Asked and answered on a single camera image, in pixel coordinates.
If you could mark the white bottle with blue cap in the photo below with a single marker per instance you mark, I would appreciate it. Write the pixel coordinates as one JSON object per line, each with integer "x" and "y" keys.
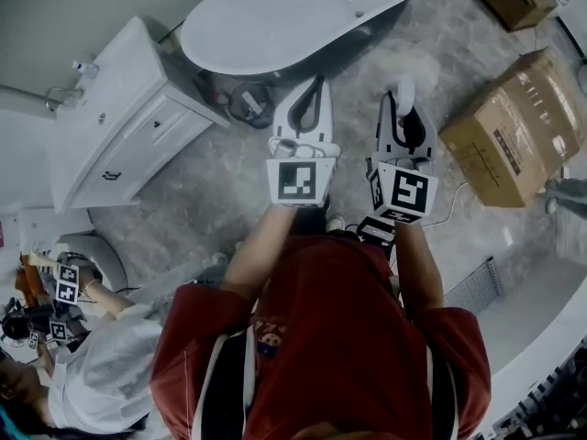
{"x": 87, "y": 68}

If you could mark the person's right forearm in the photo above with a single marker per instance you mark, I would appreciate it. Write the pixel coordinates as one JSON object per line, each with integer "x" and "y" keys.
{"x": 419, "y": 268}

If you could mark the large cardboard box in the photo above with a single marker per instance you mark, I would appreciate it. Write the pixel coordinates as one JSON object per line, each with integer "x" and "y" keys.
{"x": 513, "y": 131}

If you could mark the white vanity sink cabinet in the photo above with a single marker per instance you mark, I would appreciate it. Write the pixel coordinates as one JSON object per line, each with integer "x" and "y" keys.
{"x": 124, "y": 108}

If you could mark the chrome sink faucet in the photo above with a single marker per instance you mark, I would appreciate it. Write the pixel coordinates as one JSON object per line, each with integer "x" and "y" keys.
{"x": 62, "y": 96}

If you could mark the perforated metal panel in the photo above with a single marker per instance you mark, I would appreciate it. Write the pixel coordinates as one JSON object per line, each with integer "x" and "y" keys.
{"x": 474, "y": 287}

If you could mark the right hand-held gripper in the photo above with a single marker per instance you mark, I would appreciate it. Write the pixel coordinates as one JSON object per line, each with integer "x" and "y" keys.
{"x": 403, "y": 190}

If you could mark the fluffy white duster brush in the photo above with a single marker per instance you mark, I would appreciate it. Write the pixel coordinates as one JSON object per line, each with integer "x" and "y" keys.
{"x": 406, "y": 92}

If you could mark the black waist-worn device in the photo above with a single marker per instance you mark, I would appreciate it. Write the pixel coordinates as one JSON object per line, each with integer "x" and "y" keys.
{"x": 376, "y": 232}

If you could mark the person's white shoe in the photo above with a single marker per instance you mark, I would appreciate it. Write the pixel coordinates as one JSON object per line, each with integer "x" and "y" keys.
{"x": 335, "y": 223}

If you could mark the person's left forearm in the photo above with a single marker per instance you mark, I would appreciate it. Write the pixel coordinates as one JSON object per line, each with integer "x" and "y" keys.
{"x": 257, "y": 255}

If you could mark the person's red shirt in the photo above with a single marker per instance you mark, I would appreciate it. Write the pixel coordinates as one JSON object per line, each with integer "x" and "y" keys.
{"x": 330, "y": 337}

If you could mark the round black trash bin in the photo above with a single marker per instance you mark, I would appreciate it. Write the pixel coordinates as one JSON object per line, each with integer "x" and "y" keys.
{"x": 250, "y": 106}

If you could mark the white oval bathtub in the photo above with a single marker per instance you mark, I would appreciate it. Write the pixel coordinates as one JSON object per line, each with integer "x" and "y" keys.
{"x": 284, "y": 16}

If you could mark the person's black trousers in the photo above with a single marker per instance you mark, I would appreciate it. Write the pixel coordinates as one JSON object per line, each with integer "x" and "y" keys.
{"x": 309, "y": 223}

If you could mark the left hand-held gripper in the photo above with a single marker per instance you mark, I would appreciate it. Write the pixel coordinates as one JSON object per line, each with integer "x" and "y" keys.
{"x": 298, "y": 177}

